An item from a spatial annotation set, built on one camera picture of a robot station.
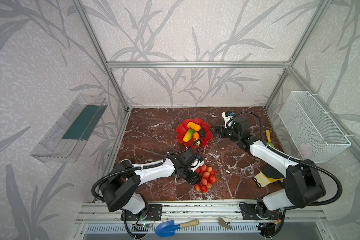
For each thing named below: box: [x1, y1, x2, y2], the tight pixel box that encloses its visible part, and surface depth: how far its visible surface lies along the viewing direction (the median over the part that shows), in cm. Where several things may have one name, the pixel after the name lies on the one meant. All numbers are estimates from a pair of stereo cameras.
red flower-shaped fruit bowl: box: [176, 118, 213, 149], surface depth 103 cm
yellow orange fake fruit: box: [187, 121, 201, 132], surface depth 103 cm
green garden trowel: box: [265, 130, 275, 148], surface depth 101 cm
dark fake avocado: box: [199, 126, 205, 138], surface depth 102 cm
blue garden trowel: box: [154, 219, 199, 238], surface depth 71 cm
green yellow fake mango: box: [183, 128, 195, 143], surface depth 101 cm
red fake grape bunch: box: [194, 164, 219, 193], surface depth 82 cm
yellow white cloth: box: [253, 171, 285, 188], surface depth 86 cm
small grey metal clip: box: [218, 217, 232, 230], surface depth 71 cm
